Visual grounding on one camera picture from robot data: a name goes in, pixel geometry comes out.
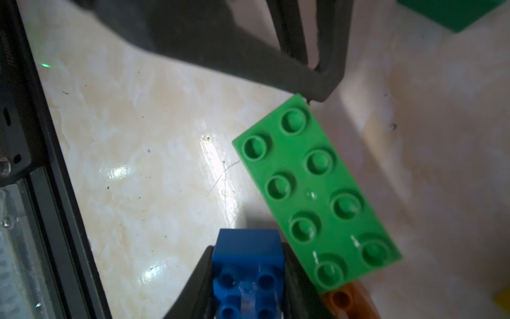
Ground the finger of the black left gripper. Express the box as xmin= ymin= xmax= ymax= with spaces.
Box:
xmin=78 ymin=1 xmax=353 ymax=102

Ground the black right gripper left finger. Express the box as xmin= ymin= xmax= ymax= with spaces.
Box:
xmin=164 ymin=246 xmax=216 ymax=319

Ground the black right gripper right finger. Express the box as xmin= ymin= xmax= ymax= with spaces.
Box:
xmin=282 ymin=243 xmax=333 ymax=319

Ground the blue 2x3 brick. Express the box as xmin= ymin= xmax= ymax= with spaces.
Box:
xmin=211 ymin=229 xmax=284 ymax=318

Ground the light green lego brick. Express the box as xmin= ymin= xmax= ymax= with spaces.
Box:
xmin=232 ymin=94 xmax=402 ymax=294

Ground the brown 2x2 lego brick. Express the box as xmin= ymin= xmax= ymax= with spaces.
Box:
xmin=321 ymin=280 xmax=381 ymax=319

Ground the yellow lego brick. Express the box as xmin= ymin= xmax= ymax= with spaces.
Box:
xmin=494 ymin=288 xmax=510 ymax=313

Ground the dark green brick right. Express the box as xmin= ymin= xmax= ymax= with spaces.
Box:
xmin=397 ymin=0 xmax=505 ymax=33

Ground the black enclosure frame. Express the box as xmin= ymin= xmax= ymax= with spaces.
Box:
xmin=1 ymin=1 xmax=111 ymax=318

